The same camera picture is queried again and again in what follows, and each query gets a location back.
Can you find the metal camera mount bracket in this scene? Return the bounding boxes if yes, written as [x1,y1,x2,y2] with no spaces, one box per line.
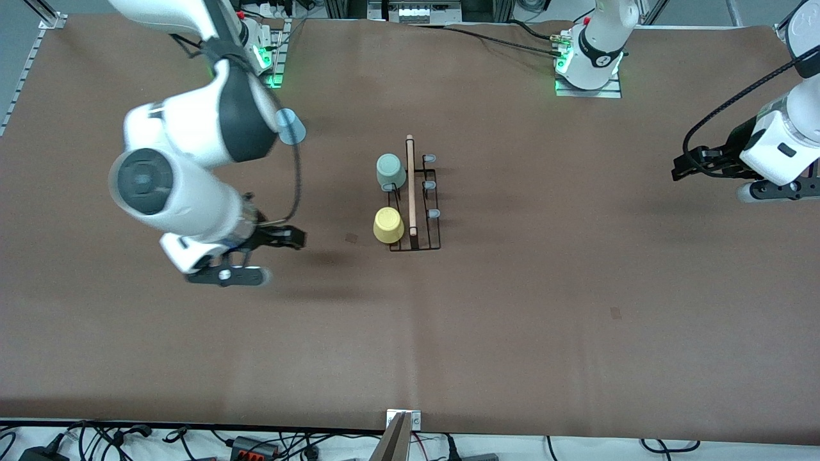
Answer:
[370,410,423,461]

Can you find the black cables on cover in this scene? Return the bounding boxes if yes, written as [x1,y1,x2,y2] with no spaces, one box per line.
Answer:
[409,18,572,60]

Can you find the white control box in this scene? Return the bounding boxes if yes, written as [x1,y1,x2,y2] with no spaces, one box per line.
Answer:
[368,0,464,25]

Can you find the grey orange connector block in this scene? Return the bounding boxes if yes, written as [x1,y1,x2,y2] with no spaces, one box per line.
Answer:
[229,435,281,461]

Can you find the pale green plastic cup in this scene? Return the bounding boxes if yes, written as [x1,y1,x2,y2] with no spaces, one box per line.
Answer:
[376,154,408,191]

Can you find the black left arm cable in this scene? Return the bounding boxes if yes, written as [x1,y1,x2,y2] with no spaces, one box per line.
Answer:
[682,44,820,164]

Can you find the black power adapter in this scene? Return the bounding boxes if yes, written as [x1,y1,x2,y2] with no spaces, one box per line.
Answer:
[18,446,71,461]

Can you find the brown paper table cover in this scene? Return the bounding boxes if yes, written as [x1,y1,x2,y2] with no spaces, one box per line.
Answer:
[0,14,820,446]

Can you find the black wire cup holder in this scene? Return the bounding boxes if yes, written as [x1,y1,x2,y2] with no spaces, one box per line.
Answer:
[381,134,443,253]

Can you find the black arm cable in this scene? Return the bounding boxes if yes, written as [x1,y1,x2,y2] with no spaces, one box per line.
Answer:
[168,32,304,227]
[682,44,820,164]

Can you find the light blue plastic cup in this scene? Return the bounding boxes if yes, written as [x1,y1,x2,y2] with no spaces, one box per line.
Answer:
[276,108,307,146]

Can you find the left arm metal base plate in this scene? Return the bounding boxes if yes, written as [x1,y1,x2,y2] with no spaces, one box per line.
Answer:
[554,29,623,99]

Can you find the white power strip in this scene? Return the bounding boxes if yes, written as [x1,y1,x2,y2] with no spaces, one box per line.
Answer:
[247,0,303,19]

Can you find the yellow plastic cup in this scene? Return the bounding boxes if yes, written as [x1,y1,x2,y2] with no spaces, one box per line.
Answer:
[373,207,406,245]

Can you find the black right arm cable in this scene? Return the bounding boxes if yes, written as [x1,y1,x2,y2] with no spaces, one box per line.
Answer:
[168,32,304,227]

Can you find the aluminium side rail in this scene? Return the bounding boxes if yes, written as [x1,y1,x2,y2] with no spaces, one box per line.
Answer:
[0,0,69,138]

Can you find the black tangled cable bundle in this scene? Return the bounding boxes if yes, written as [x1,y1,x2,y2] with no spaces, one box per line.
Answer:
[0,419,222,461]

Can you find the black looped cable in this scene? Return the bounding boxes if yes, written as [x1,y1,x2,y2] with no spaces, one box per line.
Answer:
[639,438,701,454]

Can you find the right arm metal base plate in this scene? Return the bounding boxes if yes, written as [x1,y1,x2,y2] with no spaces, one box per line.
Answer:
[243,18,293,89]

